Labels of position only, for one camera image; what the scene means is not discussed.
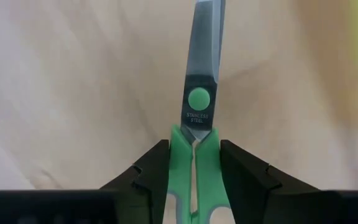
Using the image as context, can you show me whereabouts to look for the green handled scissors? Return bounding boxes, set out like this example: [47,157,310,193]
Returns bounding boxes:
[165,0,232,224]

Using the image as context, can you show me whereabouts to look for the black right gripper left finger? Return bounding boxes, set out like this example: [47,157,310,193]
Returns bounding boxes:
[99,139,170,224]

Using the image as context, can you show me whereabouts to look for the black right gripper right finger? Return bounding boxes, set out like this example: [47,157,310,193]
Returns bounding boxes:
[220,139,320,224]

